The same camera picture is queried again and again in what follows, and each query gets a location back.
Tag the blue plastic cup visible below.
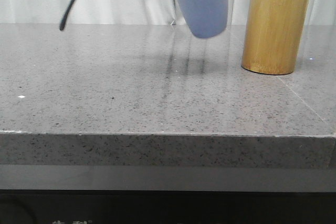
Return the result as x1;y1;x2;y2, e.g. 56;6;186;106
177;0;228;38

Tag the black cabinet under counter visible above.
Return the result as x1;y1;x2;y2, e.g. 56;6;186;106
1;165;335;223

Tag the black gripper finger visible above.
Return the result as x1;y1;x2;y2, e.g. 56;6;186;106
59;0;76;31

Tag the bamboo cylinder holder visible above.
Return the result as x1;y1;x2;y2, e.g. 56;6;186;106
241;0;309;75

